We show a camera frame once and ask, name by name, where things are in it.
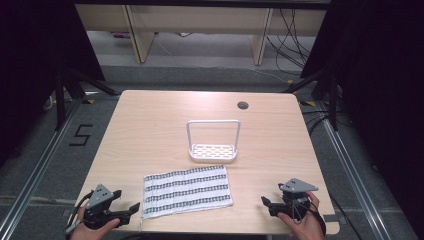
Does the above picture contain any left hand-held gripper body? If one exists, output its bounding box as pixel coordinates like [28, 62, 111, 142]
[83, 184, 131, 231]

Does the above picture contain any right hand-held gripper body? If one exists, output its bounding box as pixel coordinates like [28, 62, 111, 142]
[268, 178, 319, 222]

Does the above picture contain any person's left hand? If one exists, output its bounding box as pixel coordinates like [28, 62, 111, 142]
[69, 217, 121, 240]

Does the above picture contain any person's right hand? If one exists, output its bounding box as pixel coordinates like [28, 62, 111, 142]
[278, 191, 326, 240]

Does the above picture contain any white striped dish cloth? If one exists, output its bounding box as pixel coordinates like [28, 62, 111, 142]
[142, 164, 234, 221]

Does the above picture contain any black metal stand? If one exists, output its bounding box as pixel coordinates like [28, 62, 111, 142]
[54, 68, 122, 132]
[283, 69, 340, 132]

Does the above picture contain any black curtain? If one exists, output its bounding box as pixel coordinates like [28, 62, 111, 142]
[299, 0, 424, 231]
[0, 0, 107, 168]

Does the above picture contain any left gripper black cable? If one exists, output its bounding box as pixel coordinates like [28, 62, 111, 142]
[64, 190, 95, 236]

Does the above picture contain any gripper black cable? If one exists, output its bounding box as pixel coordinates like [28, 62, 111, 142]
[308, 199, 328, 236]
[64, 190, 95, 236]

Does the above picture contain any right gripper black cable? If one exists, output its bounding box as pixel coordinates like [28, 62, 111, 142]
[308, 199, 328, 236]

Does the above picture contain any black floor cable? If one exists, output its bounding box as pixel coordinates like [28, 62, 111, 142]
[328, 190, 365, 240]

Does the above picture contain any aluminium floor rail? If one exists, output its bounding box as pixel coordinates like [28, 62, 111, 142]
[0, 99, 84, 240]
[314, 99, 396, 240]

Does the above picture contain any white rack with handle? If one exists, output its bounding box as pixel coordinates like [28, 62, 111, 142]
[185, 119, 242, 164]

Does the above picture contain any white floor cable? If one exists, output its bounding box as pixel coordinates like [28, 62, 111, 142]
[248, 67, 292, 85]

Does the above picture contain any bundle of black cables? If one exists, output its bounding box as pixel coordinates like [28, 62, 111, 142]
[265, 8, 317, 75]

